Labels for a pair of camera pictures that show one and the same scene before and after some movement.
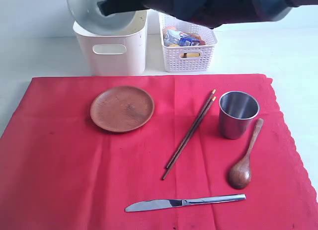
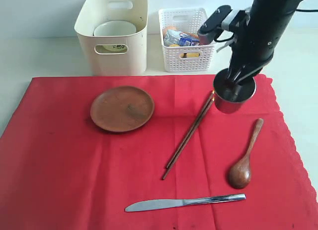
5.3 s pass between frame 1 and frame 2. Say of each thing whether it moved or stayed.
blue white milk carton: stayed
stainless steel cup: moved
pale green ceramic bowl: moved
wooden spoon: stayed
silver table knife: stayed
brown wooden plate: stayed
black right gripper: moved
